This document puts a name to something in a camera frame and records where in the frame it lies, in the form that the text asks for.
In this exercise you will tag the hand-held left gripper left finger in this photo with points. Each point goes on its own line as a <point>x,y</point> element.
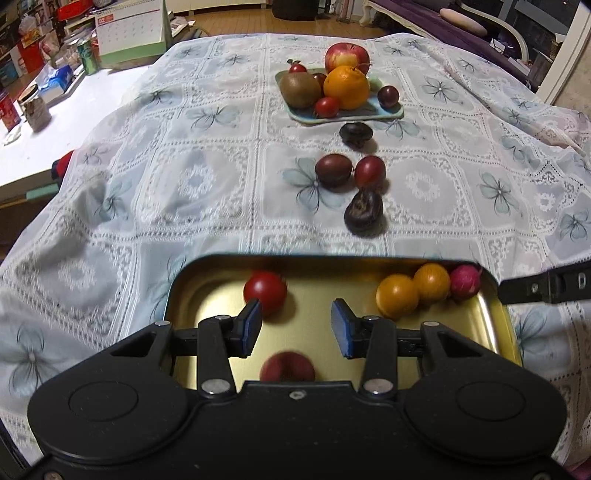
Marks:
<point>251,328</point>

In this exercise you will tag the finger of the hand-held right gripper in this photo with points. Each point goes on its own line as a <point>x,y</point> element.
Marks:
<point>545,287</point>

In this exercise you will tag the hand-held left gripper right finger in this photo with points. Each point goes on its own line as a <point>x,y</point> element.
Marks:
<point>342,334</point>

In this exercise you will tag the pink red cherry tomato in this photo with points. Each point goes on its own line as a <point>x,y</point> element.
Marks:
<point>288,367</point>

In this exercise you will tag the golden metal tray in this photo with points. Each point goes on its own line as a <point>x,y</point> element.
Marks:
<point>314,286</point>

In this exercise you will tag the yellow cherry tomato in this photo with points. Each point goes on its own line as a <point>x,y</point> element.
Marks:
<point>433,282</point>
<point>397,295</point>

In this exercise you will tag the magenta cherry tomato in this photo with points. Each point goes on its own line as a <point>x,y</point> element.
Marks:
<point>466,281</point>

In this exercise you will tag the large dark purple tomato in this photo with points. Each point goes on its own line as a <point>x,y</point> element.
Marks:
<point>364,212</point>

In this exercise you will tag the white lace floral tablecloth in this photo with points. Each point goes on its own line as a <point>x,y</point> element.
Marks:
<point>184,184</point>

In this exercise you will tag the dark brown cherry tomato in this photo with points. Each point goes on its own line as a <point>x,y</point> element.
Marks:
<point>333,170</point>

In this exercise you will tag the purple red cherry tomato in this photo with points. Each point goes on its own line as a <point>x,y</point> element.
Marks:
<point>370,171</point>

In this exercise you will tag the black cherry tomato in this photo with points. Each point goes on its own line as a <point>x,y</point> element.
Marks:
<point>355,134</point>

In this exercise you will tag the light green plate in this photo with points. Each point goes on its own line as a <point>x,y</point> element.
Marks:
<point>360,115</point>

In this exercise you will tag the dark purple cherry tomato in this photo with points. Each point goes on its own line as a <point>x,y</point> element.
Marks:
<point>388,97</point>

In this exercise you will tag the brown kiwi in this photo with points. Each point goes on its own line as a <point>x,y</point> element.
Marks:
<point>300,90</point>

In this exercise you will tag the orange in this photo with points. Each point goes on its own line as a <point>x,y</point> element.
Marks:
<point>346,87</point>

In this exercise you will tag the red and blue cloth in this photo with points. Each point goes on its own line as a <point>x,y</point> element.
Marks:
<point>62,164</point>

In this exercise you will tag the small red cherry tomato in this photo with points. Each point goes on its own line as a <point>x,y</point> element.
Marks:
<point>298,68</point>

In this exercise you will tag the pink pillow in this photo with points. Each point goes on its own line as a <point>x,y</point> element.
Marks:
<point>461,21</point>

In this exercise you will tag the red apple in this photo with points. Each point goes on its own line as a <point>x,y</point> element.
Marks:
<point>344,55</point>

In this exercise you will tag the glass jar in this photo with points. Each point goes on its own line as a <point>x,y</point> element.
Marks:
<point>34,110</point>

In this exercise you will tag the blue tissue pack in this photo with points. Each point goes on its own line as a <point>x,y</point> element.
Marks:
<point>55,82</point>

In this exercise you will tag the green drink can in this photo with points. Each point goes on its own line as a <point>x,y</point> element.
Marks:
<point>87,57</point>

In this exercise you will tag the white desk calendar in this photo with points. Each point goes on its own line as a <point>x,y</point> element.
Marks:
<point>131,32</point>

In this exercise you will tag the black ottoman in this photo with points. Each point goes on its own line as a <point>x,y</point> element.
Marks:
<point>295,8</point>

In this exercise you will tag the red can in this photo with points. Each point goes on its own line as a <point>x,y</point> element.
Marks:
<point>8,113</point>

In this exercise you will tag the white door frame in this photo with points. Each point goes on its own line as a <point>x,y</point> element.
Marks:
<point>570,50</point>

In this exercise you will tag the purple sofa with white frame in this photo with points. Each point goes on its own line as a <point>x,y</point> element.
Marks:
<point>415,23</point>

